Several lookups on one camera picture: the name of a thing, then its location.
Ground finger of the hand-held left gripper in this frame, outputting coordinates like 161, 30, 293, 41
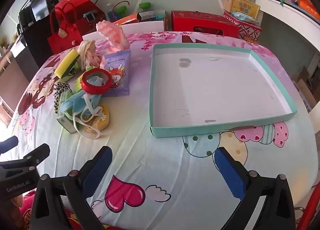
0, 136, 18, 156
21, 143, 50, 170

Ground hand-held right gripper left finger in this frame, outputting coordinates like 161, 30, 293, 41
29, 146, 113, 230

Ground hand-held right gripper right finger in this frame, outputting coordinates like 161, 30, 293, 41
213, 146, 297, 230

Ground green tissue pack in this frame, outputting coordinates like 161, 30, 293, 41
72, 74, 87, 94
56, 110, 80, 134

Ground yellow round snack packet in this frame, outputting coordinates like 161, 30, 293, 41
82, 104, 110, 133

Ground blue face mask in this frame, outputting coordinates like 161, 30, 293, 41
60, 75, 107, 140

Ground black white spotted scrunchie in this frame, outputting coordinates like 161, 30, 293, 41
53, 81, 73, 114

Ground red tape roll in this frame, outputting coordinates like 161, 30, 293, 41
82, 68, 113, 94

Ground teal shallow cardboard box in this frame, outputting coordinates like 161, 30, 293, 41
149, 43, 298, 138

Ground yellow sponge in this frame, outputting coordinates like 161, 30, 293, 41
54, 49, 80, 79

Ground purple baby wipes pack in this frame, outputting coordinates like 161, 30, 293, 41
100, 48, 132, 97

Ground cream lace pink cloth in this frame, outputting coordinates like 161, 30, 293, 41
77, 40, 103, 71

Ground pink white striped cloth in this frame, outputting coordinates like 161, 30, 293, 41
96, 21, 130, 54

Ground person's left hand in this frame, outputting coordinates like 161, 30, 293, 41
0, 193, 24, 229

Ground brown wooden cabinet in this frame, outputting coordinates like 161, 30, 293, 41
0, 35, 28, 125

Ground black cabinet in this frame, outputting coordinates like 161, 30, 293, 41
19, 24, 57, 71

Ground brown cardboard boxes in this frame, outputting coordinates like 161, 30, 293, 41
291, 66, 318, 111

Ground red felt handbag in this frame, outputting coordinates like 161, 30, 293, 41
47, 1, 84, 54

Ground black screen device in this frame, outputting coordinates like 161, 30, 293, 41
18, 0, 53, 33

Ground red white patterned box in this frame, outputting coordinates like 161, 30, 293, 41
222, 11, 263, 44

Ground orange carton box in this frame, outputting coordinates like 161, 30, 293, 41
115, 13, 140, 26

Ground red gift box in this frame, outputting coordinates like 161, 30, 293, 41
171, 10, 239, 38

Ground clear water bottle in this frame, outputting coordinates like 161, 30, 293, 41
106, 3, 115, 22

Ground red paper gift bag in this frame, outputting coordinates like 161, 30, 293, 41
55, 0, 108, 33

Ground light blue packet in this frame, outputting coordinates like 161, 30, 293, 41
231, 11, 259, 24

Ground grey black box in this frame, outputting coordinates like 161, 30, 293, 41
137, 10, 157, 22

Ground white shelf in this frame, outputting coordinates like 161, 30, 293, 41
255, 0, 320, 53

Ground red cord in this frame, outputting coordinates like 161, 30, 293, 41
112, 0, 130, 14

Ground beige box with handle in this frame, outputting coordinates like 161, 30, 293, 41
223, 0, 260, 17

